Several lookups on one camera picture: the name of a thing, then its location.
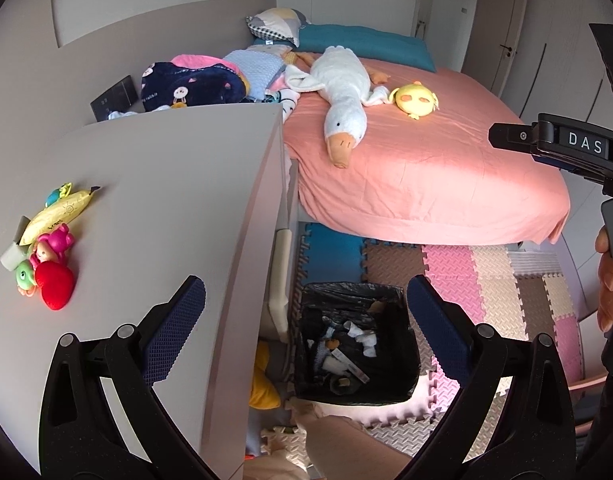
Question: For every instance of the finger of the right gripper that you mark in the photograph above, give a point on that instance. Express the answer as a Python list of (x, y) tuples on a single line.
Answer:
[(515, 137)]

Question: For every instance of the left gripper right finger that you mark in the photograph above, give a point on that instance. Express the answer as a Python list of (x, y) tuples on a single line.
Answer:
[(535, 435)]

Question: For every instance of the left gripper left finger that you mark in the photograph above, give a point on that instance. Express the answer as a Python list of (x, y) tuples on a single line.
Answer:
[(100, 416)]

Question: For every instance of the red heart plush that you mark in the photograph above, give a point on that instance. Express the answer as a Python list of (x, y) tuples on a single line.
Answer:
[(56, 283)]

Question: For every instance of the pink doll toy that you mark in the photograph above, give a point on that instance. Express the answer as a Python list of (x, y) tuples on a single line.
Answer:
[(54, 246)]

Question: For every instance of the yellow banana snack packet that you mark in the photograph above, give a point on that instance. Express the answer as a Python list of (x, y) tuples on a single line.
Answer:
[(63, 211)]

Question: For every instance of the small white carton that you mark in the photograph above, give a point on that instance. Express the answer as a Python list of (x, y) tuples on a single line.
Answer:
[(15, 253)]

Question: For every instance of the teal and yellow toy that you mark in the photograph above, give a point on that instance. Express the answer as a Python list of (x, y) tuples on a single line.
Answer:
[(58, 194)]

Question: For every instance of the black trash bin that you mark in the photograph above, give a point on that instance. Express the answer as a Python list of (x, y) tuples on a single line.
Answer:
[(354, 345)]

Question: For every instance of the person's right hand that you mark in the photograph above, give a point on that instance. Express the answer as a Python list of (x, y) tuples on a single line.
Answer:
[(605, 275)]

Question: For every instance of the pink bed sheet mattress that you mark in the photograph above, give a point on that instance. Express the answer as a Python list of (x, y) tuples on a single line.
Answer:
[(435, 180)]

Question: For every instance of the yellow chick plush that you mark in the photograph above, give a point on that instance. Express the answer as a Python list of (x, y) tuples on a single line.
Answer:
[(415, 100)]

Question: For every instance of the grey wardrobe door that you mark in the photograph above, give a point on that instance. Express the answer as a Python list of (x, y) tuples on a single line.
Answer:
[(493, 42)]

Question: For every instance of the colourful foam floor mat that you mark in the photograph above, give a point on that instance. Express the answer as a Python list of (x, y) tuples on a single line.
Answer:
[(520, 293)]

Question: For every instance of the teal long pillow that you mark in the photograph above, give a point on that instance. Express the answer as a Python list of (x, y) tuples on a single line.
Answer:
[(365, 42)]

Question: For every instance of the green frog toy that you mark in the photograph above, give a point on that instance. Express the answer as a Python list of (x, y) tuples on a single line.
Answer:
[(25, 279)]

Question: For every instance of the white goose plush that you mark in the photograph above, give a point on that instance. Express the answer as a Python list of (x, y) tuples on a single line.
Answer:
[(348, 86)]

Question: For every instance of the yellow plush under desk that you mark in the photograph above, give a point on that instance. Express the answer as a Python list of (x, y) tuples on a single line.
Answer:
[(264, 396)]

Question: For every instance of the person's leg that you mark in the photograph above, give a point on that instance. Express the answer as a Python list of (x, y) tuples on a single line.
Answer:
[(340, 448)]

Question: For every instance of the cream foam corner guard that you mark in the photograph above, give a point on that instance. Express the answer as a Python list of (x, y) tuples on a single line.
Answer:
[(277, 292)]

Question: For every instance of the patterned square pillow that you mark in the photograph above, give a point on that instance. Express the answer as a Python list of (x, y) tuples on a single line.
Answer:
[(278, 24)]

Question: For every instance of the light blue knit blanket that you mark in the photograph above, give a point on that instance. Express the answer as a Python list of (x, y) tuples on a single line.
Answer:
[(261, 69)]

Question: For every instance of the white cloth near panel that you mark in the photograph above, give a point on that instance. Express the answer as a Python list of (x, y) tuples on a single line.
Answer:
[(116, 114)]

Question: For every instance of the pink folded garment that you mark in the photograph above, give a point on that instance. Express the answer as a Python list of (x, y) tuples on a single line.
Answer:
[(205, 63)]

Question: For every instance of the navy cartoon blanket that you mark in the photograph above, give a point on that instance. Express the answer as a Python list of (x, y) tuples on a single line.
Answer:
[(166, 84)]

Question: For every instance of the black wall switch panel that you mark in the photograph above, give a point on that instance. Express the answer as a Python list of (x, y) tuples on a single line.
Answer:
[(118, 98)]

